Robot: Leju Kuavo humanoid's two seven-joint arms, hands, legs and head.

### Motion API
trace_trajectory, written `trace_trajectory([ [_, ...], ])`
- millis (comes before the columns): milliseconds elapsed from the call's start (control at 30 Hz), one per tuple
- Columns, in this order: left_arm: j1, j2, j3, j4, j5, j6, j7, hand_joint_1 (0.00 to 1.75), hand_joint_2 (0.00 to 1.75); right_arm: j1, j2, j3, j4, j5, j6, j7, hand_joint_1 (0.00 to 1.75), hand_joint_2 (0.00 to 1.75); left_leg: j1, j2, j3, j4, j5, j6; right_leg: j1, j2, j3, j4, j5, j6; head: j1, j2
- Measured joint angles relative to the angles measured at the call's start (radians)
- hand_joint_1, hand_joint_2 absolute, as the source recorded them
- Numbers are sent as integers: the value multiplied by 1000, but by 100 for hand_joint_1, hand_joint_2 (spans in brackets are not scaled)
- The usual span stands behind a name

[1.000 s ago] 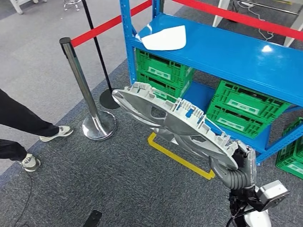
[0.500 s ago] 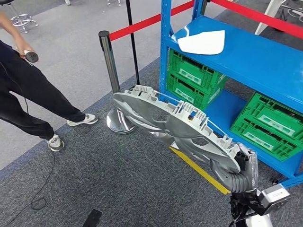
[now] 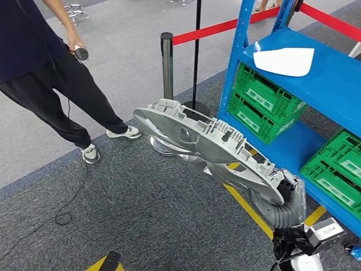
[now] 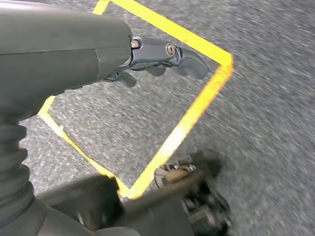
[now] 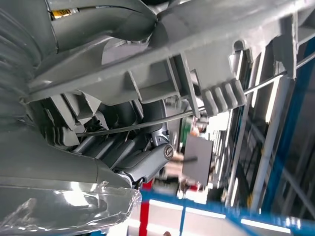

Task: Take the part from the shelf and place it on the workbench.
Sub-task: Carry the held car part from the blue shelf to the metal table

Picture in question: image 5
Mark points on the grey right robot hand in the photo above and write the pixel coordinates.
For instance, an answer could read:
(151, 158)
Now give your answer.
(49, 169)

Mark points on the dark grey square panel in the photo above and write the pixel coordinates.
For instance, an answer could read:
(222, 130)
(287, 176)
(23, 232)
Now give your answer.
(196, 159)

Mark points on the red barrier belt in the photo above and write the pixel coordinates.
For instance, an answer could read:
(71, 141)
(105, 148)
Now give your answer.
(144, 211)

